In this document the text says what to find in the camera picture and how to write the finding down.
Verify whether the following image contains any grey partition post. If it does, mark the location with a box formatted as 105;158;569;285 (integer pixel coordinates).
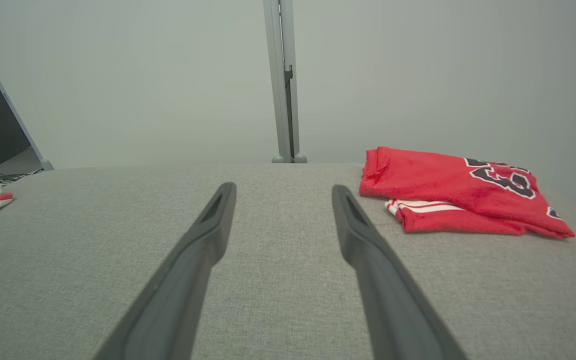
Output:
262;0;308;164

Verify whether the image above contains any grey upholstered fabric platform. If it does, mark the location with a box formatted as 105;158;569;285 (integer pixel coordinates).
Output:
0;162;576;360

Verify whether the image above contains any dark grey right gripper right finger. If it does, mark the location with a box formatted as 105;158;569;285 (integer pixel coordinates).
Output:
331;184;469;360

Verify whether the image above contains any red jersey with number print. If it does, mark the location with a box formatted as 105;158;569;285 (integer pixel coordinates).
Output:
358;145;576;240

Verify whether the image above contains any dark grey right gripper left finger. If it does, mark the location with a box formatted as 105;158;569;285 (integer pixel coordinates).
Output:
93;182;238;360

